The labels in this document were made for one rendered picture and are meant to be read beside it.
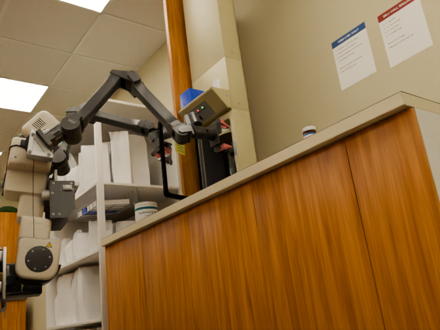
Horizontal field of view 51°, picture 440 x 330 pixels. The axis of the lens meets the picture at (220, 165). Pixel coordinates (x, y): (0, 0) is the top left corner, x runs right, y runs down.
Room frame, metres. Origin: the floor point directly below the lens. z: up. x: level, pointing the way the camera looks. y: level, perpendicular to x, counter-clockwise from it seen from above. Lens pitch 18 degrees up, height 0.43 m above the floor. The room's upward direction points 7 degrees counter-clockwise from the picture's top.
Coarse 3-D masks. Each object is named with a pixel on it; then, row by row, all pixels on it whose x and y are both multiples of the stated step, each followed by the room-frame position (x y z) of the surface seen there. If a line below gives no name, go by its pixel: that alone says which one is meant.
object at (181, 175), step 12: (168, 144) 2.18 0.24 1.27; (192, 144) 2.34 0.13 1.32; (180, 156) 2.25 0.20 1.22; (192, 156) 2.33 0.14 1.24; (168, 168) 2.17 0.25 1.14; (180, 168) 2.24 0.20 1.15; (192, 168) 2.32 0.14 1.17; (168, 180) 2.16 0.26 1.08; (180, 180) 2.23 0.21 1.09; (192, 180) 2.32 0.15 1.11; (180, 192) 2.22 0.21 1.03; (192, 192) 2.31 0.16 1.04
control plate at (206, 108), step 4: (200, 104) 2.20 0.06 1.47; (204, 104) 2.19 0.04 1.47; (196, 108) 2.23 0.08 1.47; (200, 108) 2.22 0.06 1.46; (204, 108) 2.21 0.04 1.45; (208, 108) 2.20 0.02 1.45; (196, 112) 2.26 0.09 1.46; (200, 112) 2.24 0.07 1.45; (204, 112) 2.23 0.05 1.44; (212, 112) 2.21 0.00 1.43; (204, 116) 2.26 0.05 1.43; (208, 116) 2.24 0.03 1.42; (200, 120) 2.30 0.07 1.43; (204, 120) 2.28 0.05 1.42
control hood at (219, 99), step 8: (208, 88) 2.10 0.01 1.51; (216, 88) 2.10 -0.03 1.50; (200, 96) 2.16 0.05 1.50; (208, 96) 2.13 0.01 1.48; (216, 96) 2.11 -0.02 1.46; (224, 96) 2.12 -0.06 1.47; (192, 104) 2.23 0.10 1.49; (208, 104) 2.18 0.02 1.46; (216, 104) 2.15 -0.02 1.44; (224, 104) 2.13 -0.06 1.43; (184, 112) 2.30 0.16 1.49; (216, 112) 2.20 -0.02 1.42; (224, 112) 2.19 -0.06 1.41; (208, 120) 2.27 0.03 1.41
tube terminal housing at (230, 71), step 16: (224, 64) 2.16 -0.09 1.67; (240, 64) 2.21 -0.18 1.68; (208, 80) 2.28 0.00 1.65; (224, 80) 2.17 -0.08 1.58; (240, 80) 2.20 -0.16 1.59; (240, 96) 2.19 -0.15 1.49; (240, 112) 2.18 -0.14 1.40; (240, 128) 2.17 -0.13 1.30; (240, 144) 2.16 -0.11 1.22; (240, 160) 2.15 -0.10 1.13; (256, 160) 2.24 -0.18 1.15
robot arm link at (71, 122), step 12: (120, 72) 1.89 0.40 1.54; (108, 84) 1.87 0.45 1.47; (120, 84) 1.93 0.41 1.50; (96, 96) 1.84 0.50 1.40; (108, 96) 1.88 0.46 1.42; (84, 108) 1.81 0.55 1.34; (96, 108) 1.84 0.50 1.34; (72, 120) 1.75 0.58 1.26; (84, 120) 1.80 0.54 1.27; (72, 132) 1.75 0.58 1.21; (72, 144) 1.83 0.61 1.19
